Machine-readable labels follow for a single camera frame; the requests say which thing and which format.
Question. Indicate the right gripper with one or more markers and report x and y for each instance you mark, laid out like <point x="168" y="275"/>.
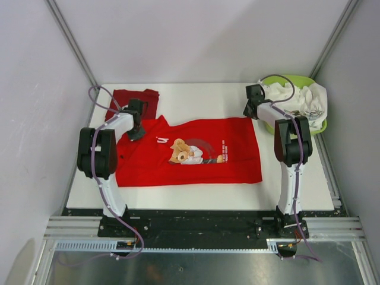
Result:
<point x="247" y="111"/>

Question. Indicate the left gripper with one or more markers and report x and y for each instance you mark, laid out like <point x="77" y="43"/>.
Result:
<point x="138" y="136"/>

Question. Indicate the bright red kungfu t-shirt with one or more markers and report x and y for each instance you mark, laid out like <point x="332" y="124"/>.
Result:
<point x="200" y="151"/>

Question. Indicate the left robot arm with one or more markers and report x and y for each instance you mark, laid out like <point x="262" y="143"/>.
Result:
<point x="98" y="157"/>

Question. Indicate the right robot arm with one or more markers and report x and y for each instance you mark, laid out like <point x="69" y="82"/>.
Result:
<point x="292" y="144"/>

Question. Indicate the folded dark red shirt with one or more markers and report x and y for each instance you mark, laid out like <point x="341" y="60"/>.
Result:
<point x="148" y="96"/>

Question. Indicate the green plastic basket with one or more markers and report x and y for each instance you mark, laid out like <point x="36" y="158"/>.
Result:
<point x="294" y="80"/>

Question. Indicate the white printed t-shirt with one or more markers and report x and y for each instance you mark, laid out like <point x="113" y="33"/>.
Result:
<point x="309" y="101"/>

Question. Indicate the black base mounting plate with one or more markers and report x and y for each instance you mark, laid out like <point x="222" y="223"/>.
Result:
<point x="203" y="228"/>

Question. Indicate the white cable duct rail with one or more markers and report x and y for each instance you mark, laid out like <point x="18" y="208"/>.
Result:
<point x="123" y="246"/>

